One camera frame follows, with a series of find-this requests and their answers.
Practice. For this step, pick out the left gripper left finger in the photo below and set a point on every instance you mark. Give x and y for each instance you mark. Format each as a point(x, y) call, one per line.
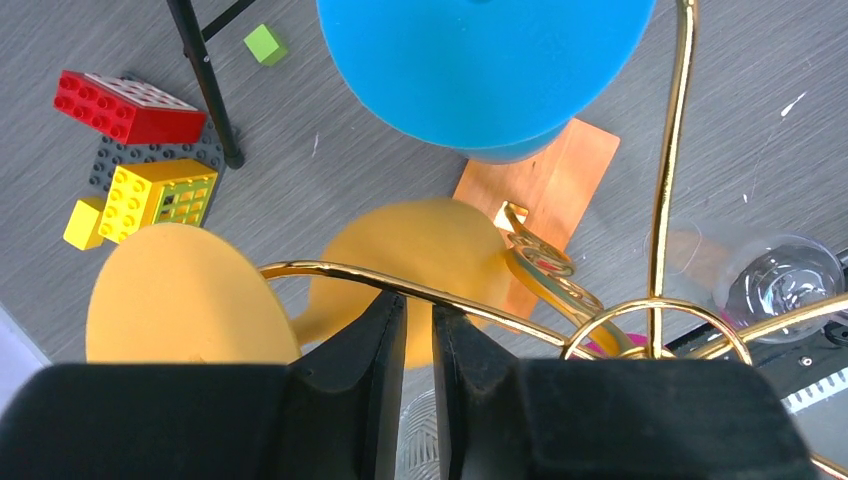
point(332, 414)

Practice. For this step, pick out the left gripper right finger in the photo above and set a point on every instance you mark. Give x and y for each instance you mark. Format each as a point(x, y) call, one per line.
point(505, 417)

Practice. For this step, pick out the gold wine glass rack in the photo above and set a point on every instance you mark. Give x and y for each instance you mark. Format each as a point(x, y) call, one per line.
point(764, 139)

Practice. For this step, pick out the orange plastic goblet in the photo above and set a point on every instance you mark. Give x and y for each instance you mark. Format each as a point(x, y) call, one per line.
point(173, 293)

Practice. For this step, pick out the clear stemless wine glass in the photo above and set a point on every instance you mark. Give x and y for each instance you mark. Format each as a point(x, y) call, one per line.
point(747, 274)

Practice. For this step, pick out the blue plastic goblet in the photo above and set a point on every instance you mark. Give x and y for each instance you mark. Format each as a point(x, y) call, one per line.
point(495, 80)

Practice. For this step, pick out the pink plastic goblet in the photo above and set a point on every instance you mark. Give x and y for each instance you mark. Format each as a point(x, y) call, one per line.
point(635, 338)

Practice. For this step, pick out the yellow toy block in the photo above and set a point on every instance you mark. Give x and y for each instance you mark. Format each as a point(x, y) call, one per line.
point(174, 191)

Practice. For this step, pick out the small yellow toy brick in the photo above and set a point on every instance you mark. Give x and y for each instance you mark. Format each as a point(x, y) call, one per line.
point(82, 229)

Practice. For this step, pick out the red toy block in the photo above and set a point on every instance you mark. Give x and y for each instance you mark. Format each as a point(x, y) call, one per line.
point(128, 111)

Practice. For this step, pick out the small green toy cube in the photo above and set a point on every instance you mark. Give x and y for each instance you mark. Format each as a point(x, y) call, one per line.
point(265, 45)

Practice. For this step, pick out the black music stand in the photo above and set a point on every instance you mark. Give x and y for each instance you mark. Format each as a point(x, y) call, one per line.
point(194, 40)

